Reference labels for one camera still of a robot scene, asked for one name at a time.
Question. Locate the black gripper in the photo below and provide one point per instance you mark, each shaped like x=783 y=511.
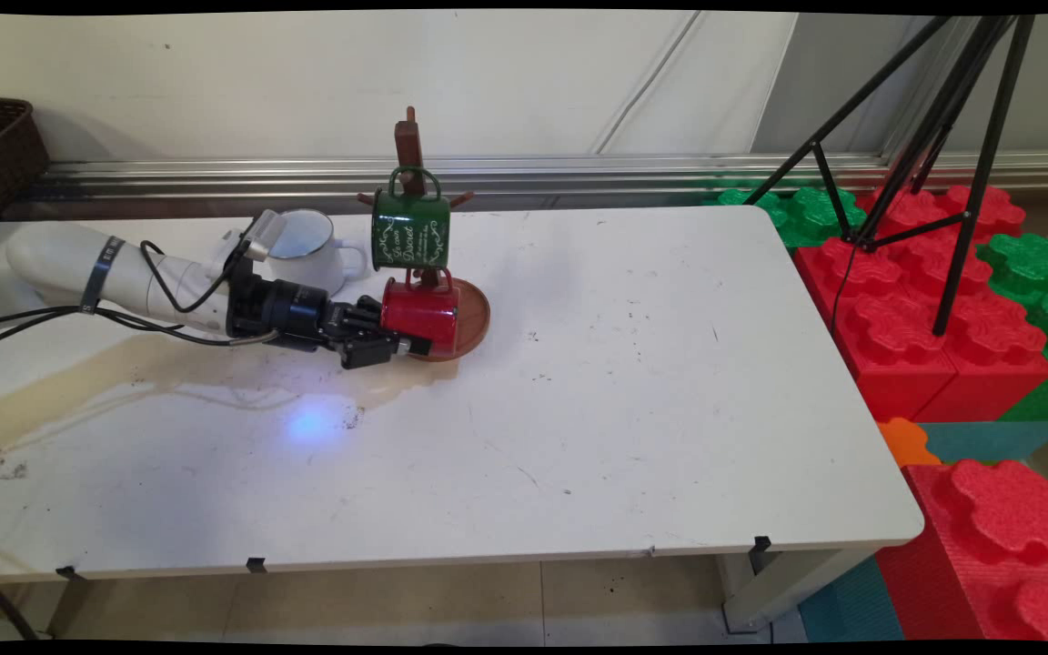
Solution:
x=292 y=314

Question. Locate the red enamel mug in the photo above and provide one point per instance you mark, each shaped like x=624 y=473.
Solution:
x=422 y=314

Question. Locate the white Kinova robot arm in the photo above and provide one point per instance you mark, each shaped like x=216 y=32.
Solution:
x=51 y=264

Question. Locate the white enamel mug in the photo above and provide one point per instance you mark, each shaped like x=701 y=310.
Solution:
x=315 y=259

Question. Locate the green enamel mug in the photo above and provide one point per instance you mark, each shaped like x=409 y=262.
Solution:
x=410 y=232

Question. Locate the brown wooden mug tree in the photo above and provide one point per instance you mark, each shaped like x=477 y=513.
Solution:
x=409 y=136

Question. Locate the black table edge clip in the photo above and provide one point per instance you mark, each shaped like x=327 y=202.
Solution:
x=67 y=572
x=761 y=544
x=256 y=565

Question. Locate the brown wicker basket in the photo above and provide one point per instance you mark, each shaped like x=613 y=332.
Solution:
x=1 y=155

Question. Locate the green foam block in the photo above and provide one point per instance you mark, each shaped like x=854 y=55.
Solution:
x=1033 y=264
x=806 y=214

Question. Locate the white table leg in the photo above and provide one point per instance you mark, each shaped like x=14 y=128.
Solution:
x=788 y=582

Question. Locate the large red foam block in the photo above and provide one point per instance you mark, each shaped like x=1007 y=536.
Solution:
x=906 y=327

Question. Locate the orange foam piece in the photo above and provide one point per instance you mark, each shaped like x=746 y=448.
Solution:
x=904 y=441

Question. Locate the teal foam mat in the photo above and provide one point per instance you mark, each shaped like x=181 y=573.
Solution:
x=851 y=605
x=988 y=439

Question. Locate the black tripod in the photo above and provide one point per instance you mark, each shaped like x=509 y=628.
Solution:
x=982 y=182

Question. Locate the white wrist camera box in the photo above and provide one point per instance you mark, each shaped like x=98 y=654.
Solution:
x=260 y=241

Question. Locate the metal wall rail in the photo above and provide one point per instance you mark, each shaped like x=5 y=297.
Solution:
x=624 y=173

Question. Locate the white wall conduit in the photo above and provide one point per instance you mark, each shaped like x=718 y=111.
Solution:
x=647 y=82

